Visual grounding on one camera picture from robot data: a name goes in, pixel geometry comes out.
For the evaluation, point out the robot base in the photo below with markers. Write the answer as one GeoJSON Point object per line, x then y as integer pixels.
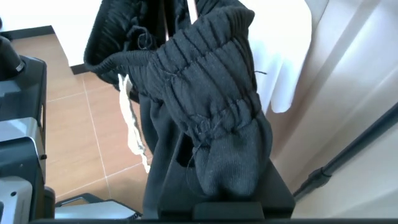
{"type": "Point", "coordinates": [21, 140]}

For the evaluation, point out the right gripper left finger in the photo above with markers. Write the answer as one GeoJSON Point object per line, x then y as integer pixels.
{"type": "Point", "coordinates": [174, 196]}

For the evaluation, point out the black clothes rack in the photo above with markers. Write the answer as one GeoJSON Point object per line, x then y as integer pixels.
{"type": "Point", "coordinates": [351, 149]}

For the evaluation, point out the beige curtain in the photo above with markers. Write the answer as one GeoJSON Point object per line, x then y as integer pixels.
{"type": "Point", "coordinates": [342, 77]}

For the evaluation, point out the white garment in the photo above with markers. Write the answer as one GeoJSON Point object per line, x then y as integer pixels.
{"type": "Point", "coordinates": [280, 46]}

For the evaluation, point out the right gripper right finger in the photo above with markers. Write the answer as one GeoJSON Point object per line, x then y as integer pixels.
{"type": "Point", "coordinates": [278, 199]}

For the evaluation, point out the black garment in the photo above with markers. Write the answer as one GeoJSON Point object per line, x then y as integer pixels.
{"type": "Point", "coordinates": [202, 93]}

